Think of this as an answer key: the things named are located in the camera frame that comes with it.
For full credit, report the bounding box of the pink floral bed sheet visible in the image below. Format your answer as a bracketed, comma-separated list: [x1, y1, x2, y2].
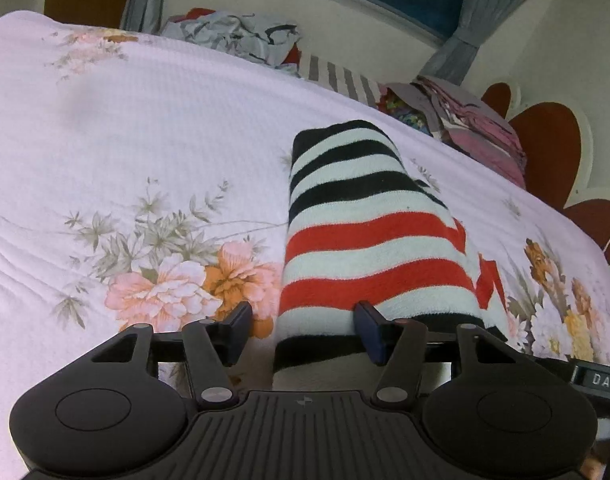
[0, 10, 610, 480]

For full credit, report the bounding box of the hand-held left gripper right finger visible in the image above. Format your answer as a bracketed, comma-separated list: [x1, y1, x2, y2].
[353, 300, 510, 407]

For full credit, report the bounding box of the pile of pink clothes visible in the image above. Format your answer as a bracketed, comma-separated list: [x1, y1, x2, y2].
[377, 76, 528, 190]

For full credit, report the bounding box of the grey white striped cloth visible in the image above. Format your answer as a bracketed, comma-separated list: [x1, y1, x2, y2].
[299, 55, 383, 107]

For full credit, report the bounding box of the red black white striped sweater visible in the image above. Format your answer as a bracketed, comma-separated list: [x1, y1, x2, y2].
[272, 120, 516, 392]

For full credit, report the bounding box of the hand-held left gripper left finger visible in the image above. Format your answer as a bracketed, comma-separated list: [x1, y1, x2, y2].
[90, 301, 254, 408]

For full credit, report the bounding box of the colourful patterned cloth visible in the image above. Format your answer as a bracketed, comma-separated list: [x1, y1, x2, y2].
[385, 91, 433, 133]

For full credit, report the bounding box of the pile of grey clothes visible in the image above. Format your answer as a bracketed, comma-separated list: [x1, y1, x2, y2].
[164, 10, 302, 66]

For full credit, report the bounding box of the person's right hand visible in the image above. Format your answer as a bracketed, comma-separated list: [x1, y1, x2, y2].
[582, 442, 610, 480]

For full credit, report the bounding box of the red and white headboard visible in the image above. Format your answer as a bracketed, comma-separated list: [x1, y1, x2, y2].
[480, 81, 610, 276]

